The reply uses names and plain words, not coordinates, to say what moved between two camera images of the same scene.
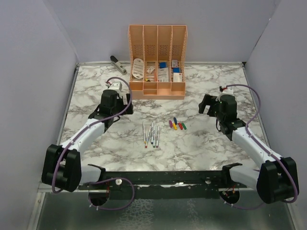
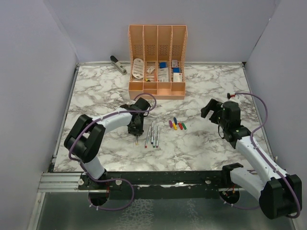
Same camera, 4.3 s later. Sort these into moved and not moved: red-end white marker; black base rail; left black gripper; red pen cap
Moved: left black gripper
Not moved: black base rail; red-end white marker; red pen cap
